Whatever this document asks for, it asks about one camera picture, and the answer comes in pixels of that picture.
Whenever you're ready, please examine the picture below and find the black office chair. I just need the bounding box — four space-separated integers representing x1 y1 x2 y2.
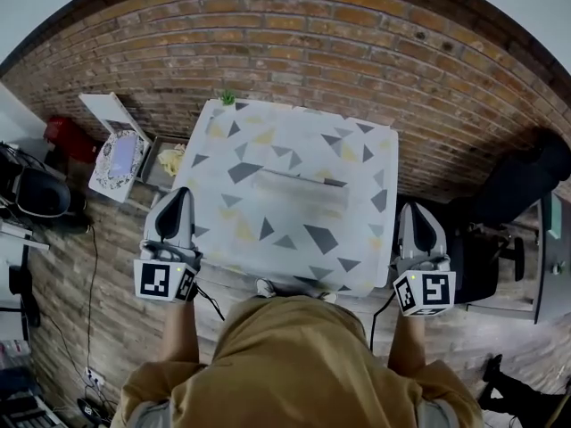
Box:
444 224 526 306

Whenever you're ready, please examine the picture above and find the black fabric bundle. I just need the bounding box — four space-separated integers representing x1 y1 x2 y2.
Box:
471 135 571 227

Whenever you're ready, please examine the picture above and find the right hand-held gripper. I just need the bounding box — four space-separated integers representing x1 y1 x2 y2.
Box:
390 201 458 318

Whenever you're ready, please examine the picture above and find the person's mustard shirt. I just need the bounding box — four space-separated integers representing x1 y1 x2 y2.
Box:
111 294 485 428

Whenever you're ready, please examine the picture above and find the person's right forearm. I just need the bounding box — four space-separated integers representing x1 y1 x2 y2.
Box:
385 313 428 377

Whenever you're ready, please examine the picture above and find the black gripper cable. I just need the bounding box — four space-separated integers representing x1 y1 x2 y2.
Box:
194 282 228 321
368 291 397 352

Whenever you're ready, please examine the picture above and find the white box lid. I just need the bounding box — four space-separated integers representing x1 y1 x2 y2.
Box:
79 92 152 143

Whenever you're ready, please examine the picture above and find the white cloth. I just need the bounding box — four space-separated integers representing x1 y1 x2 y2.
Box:
252 169 351 217

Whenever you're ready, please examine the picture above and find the grey tray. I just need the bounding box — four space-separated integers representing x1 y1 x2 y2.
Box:
139 135 192 192

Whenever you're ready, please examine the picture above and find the patterned white box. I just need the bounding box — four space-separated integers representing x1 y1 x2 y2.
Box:
88 128 152 203

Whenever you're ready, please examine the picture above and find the white power strip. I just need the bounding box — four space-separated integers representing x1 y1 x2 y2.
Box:
84 366 107 388

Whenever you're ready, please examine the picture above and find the yellow cloth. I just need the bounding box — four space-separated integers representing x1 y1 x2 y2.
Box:
156 144 189 178

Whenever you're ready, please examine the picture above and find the person's left shoe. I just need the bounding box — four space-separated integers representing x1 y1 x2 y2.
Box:
254 277 277 299

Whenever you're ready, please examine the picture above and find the person's left forearm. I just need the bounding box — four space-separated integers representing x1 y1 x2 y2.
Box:
160 300 201 370

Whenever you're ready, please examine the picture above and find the red box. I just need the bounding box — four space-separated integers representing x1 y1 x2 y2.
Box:
43 115 98 165

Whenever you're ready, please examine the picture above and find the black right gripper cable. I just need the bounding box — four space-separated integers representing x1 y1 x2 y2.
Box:
368 291 397 352

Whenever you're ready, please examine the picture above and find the triangle patterned tablecloth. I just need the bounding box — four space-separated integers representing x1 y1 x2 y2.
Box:
171 98 401 299

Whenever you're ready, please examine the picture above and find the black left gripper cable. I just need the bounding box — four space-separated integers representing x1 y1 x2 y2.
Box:
194 282 228 321

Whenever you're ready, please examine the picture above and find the grey desk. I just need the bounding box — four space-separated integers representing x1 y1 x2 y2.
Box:
532 188 571 325

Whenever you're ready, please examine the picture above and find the black floor cable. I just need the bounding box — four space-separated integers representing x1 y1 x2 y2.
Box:
86 224 100 375

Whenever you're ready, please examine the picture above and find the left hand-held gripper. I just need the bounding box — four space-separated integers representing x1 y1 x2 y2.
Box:
133 186 201 303

